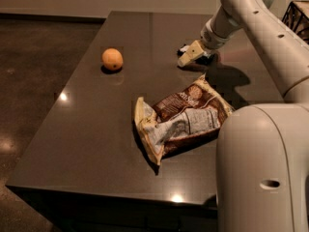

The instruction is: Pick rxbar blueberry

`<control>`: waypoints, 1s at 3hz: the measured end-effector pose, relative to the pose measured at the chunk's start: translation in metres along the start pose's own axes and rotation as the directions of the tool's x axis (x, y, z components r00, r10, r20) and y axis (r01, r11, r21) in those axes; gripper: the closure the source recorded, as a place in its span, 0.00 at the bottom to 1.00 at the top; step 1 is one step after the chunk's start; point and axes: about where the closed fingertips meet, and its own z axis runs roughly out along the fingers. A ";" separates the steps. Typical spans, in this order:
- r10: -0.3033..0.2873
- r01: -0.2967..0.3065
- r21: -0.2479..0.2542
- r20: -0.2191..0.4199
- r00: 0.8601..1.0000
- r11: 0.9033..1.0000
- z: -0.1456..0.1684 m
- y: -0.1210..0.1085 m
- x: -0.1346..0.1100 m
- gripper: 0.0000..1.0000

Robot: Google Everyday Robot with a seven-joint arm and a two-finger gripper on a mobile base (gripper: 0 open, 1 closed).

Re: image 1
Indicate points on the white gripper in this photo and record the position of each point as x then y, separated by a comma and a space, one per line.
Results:
212, 40

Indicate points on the blue white rxbar wrapper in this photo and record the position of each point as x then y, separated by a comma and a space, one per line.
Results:
189, 54

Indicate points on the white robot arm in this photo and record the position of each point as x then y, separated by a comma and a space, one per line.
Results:
262, 152

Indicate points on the brown cream chip bag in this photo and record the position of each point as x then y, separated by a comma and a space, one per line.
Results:
180, 121

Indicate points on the orange fruit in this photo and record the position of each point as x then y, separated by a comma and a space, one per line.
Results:
112, 59

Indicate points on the black wire basket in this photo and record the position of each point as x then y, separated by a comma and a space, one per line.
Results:
297, 19

